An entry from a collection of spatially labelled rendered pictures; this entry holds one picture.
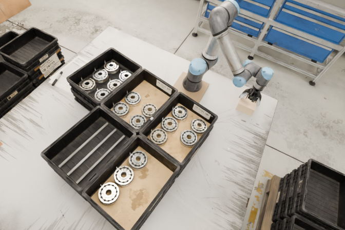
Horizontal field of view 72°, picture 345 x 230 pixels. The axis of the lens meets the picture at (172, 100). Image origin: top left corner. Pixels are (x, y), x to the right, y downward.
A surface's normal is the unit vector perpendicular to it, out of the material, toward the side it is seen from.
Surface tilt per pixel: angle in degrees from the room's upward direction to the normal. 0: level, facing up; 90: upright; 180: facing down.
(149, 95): 0
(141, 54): 0
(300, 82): 0
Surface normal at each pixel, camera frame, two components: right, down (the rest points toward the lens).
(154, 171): 0.11, -0.58
